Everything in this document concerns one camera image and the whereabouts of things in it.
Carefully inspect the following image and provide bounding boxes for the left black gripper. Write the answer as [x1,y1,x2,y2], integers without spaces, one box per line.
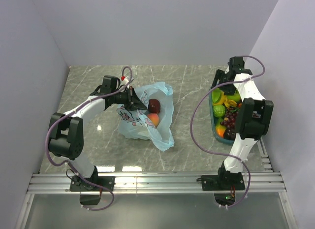
[112,86,148,111]

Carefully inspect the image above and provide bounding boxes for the red fake apple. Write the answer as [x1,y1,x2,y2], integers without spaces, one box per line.
[148,99,160,114]

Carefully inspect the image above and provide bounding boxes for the light blue plastic bag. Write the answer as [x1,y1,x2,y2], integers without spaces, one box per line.
[116,82,175,152]

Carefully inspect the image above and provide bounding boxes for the orange fake peach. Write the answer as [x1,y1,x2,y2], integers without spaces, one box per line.
[147,113,160,127]

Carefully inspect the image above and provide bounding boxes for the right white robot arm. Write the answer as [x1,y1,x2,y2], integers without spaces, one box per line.
[211,57,274,191]

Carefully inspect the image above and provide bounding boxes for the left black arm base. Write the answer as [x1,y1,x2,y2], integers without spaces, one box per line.
[69,175,115,206]

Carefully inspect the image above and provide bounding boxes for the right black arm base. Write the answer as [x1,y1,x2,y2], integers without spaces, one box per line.
[196,175,246,207]

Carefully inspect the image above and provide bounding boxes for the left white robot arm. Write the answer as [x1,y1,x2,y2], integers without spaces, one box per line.
[46,75,147,191]

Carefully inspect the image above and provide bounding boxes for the green fake leaf fruit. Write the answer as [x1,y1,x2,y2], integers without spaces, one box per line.
[211,88,225,105]

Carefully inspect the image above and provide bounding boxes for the yellow fake bananas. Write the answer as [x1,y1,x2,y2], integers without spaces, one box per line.
[223,99,238,108]

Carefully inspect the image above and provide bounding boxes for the green fake custard apple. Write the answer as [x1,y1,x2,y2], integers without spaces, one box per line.
[213,105,226,118]

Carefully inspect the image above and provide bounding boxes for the small orange fake fruit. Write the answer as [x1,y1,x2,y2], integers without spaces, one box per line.
[215,124,226,138]

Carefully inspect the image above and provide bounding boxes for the dark fake plum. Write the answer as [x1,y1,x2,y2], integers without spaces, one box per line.
[223,129,236,141]

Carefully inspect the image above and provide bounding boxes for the teal plastic fruit basket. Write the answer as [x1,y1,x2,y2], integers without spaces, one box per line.
[208,88,234,145]

